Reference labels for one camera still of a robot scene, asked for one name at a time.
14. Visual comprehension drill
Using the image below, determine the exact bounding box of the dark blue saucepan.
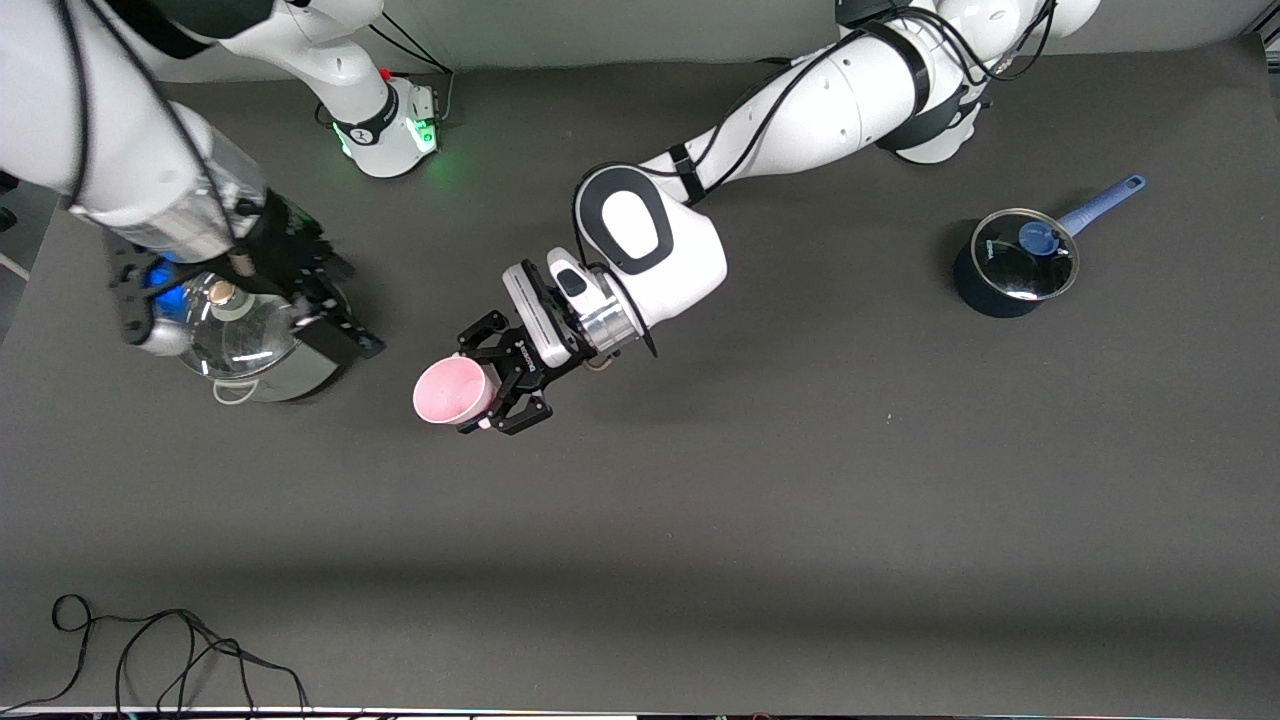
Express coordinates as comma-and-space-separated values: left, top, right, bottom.
952, 174, 1148, 320

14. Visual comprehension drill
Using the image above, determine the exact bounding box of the glass saucepan lid blue knob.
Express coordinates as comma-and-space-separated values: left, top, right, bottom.
970, 207, 1082, 303

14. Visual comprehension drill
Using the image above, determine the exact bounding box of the grey-green cooking pot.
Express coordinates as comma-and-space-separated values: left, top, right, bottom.
140, 262, 354, 406

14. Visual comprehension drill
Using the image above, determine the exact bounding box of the pink plastic cup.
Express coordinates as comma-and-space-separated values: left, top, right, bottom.
412, 356, 499, 429

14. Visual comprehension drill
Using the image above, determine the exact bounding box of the glass pot lid grey knob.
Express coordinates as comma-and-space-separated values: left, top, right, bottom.
150, 276, 307, 382

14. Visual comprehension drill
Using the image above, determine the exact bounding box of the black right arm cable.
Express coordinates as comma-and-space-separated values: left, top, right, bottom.
368, 14, 457, 127

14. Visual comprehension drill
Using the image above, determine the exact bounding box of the thin black looped cable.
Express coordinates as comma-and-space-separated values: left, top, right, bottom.
0, 593, 312, 714

